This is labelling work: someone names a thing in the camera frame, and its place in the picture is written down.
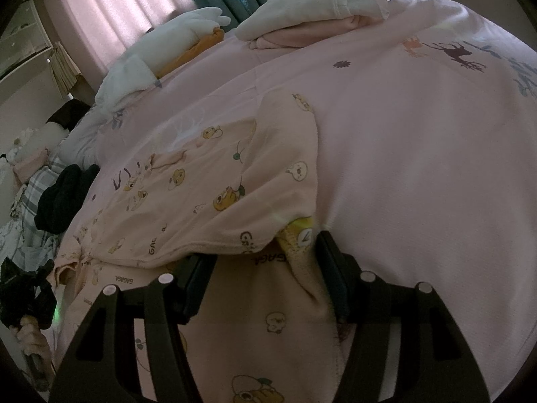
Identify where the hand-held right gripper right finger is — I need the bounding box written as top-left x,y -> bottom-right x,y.
314,231 -> 491,403

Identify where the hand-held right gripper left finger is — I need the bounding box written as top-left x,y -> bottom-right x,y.
48,255 -> 218,403

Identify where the beige printed small shirt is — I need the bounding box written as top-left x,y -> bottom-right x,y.
46,91 -> 351,403

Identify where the white folded clothes pile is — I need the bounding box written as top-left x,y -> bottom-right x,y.
94,6 -> 231,105

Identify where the person's left hand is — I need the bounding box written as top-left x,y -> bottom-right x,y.
17,315 -> 53,359

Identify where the black garment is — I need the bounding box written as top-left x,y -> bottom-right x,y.
34,164 -> 101,231

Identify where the plaid cloth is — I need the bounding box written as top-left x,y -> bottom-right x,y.
8,151 -> 63,269

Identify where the pink printed bed sheet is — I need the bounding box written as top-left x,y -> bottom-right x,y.
54,0 -> 537,403

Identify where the white plush toy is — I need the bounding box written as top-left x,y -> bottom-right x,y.
0,122 -> 70,185

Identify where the pale grey pillow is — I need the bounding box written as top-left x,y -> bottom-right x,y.
59,113 -> 110,164

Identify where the dark cloth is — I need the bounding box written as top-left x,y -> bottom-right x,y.
46,100 -> 95,130

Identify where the beige hanging cloth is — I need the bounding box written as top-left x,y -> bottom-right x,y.
48,42 -> 85,97

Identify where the orange folded cloth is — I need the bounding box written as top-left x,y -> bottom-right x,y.
155,27 -> 225,80

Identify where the pink folded cloth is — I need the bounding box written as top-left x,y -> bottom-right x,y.
249,12 -> 378,51

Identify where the white shelf unit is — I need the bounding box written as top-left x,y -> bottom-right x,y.
0,0 -> 55,105

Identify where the white folded cloth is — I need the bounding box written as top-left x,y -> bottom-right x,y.
235,0 -> 390,42

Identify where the pink curtain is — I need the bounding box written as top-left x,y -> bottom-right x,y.
54,0 -> 198,85

